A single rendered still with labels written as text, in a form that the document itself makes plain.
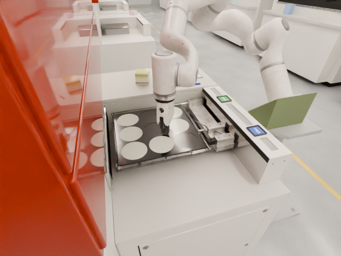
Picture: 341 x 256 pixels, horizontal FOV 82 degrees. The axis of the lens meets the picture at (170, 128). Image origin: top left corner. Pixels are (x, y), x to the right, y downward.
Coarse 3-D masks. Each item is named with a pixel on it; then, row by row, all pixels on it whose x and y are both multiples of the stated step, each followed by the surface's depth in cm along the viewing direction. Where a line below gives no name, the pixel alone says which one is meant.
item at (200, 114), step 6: (192, 108) 105; (198, 108) 105; (204, 108) 105; (192, 114) 104; (198, 114) 101; (204, 114) 101; (210, 114) 101; (198, 120) 97; (204, 120) 97; (210, 120) 97; (204, 126) 93; (204, 132) 92; (222, 132) 89; (222, 144) 83; (228, 144) 83; (216, 150) 83
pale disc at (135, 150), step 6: (126, 144) 80; (132, 144) 80; (138, 144) 80; (144, 144) 80; (126, 150) 77; (132, 150) 77; (138, 150) 77; (144, 150) 77; (126, 156) 75; (132, 156) 75; (138, 156) 75
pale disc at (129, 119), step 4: (120, 116) 96; (124, 116) 96; (128, 116) 96; (132, 116) 96; (136, 116) 96; (120, 120) 93; (124, 120) 93; (128, 120) 93; (132, 120) 93; (136, 120) 93; (120, 124) 91; (124, 124) 91; (128, 124) 91; (132, 124) 91
